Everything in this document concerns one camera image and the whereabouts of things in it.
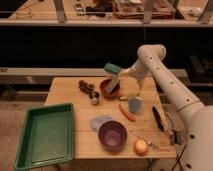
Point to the black marker pen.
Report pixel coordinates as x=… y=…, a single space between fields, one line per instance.
x=157 y=118

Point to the wooden table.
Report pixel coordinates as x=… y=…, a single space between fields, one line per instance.
x=87 y=145

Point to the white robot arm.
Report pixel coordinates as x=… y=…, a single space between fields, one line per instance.
x=196 y=117

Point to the yellow red apple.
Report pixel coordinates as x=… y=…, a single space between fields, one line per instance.
x=140 y=147

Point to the white rectangular block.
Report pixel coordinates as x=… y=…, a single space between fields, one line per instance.
x=112 y=83

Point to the light blue plastic cup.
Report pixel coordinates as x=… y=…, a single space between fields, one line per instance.
x=134 y=104

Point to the orange carrot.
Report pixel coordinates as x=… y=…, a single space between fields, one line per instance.
x=129 y=116

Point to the small metal cup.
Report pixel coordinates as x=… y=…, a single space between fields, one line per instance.
x=94 y=97

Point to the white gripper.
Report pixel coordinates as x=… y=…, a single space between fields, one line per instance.
x=140 y=83

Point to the dark grape bunch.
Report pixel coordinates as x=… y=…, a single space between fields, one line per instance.
x=86 y=87

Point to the brown wooden bowl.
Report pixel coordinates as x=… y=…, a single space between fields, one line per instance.
x=111 y=95

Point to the green sponge block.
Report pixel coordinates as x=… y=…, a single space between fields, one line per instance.
x=112 y=68

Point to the green plastic tray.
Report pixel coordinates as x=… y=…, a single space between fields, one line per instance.
x=47 y=137

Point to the purple bowl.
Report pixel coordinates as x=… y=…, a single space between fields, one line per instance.
x=112 y=135

